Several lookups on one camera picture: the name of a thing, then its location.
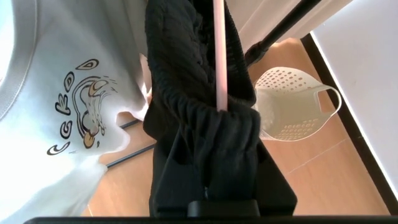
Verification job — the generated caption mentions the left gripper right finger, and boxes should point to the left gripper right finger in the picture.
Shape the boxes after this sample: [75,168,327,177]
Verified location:
[254,141,299,216]

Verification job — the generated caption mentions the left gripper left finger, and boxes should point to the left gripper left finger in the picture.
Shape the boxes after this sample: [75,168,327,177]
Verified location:
[154,131,206,216]

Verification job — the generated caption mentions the black shorts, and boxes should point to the black shorts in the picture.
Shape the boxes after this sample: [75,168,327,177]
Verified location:
[142,0,262,217]

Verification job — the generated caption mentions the pink clothes hanger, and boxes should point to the pink clothes hanger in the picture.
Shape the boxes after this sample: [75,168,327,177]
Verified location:
[212,0,229,112]

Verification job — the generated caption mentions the white printed t-shirt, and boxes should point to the white printed t-shirt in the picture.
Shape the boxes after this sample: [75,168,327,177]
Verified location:
[0,0,154,224]

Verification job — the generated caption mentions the white laundry basket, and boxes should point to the white laundry basket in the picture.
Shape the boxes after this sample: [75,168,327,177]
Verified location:
[252,65,343,142]

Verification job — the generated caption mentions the black clothes rack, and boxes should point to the black clothes rack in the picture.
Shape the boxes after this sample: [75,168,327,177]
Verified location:
[106,0,323,169]

